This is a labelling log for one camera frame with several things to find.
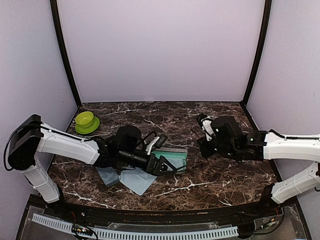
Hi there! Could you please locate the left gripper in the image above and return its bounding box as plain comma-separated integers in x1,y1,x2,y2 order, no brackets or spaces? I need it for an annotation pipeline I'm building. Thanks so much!
119,148,178,177

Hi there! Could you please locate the light grey glasses case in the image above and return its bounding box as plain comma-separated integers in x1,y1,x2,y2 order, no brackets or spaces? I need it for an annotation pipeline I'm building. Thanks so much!
152,147,188,173

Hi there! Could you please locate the blue cleaning cloth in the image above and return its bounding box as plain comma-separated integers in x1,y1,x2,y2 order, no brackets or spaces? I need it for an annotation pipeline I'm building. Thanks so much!
155,152,187,171
119,168,157,196

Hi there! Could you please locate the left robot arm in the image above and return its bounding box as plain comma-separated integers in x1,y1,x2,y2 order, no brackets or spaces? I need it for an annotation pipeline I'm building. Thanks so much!
3,114,187,218

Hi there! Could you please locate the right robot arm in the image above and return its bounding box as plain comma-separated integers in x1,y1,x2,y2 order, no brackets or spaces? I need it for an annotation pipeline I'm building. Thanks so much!
196,113,320,217

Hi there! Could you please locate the dark grey glasses case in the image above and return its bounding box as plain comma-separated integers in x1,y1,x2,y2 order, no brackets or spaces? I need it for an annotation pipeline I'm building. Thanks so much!
96,167,120,188

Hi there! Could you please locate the green bowl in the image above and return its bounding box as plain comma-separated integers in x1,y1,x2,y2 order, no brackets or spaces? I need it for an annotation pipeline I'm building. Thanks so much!
75,111,100,135

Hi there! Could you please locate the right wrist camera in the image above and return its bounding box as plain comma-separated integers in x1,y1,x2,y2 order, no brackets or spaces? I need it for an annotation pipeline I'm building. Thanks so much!
196,113,215,141

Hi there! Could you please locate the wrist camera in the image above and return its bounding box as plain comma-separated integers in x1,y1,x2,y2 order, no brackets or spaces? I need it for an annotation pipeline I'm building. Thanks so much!
145,133,168,155
196,113,215,141

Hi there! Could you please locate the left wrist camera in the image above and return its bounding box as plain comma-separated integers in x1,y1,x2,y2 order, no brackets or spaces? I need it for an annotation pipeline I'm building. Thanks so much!
145,133,168,155

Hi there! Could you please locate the black front rail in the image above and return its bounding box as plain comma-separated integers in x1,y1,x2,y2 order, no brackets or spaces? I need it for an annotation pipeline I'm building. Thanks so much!
29,194,283,226

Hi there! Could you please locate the white cable duct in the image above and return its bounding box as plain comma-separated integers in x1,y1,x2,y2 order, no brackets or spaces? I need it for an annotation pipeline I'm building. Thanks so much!
31,213,239,240

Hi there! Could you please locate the right black frame post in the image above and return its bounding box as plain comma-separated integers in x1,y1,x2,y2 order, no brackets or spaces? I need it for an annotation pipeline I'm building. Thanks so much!
240,0,272,109

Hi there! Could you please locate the black frame post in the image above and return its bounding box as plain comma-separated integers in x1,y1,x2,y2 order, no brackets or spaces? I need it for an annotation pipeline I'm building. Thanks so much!
49,0,82,108
240,0,272,109

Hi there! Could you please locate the left black frame post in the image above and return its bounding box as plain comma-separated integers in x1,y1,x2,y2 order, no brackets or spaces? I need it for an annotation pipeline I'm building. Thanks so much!
49,0,82,108

